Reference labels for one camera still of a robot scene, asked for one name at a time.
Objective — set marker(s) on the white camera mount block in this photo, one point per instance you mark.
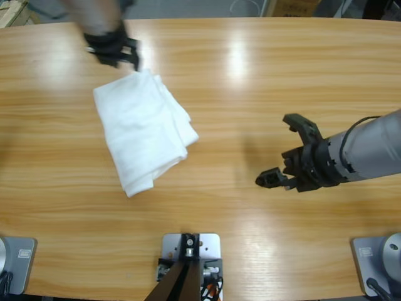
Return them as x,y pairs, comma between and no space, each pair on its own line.
210,247

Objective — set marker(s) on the wooden upright post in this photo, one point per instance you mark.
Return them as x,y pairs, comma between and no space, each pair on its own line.
271,7

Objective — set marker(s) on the wrist black camera bracket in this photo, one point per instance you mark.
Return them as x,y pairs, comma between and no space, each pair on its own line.
304,125

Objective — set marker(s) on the dark camera post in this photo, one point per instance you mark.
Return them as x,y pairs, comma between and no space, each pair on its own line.
185,282

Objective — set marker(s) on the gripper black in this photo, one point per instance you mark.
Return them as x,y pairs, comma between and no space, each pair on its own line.
313,166
109,47

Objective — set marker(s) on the grey metal stand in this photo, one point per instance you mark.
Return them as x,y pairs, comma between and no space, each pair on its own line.
340,9

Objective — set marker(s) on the wooden crate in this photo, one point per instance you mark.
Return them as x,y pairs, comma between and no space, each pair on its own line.
12,14

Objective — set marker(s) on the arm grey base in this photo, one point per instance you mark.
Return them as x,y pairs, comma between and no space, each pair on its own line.
18,263
376,260

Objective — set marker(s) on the white T-shirt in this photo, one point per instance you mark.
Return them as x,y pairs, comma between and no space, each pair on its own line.
141,131

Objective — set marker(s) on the brown cardboard box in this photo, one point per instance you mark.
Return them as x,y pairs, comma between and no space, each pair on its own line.
294,6

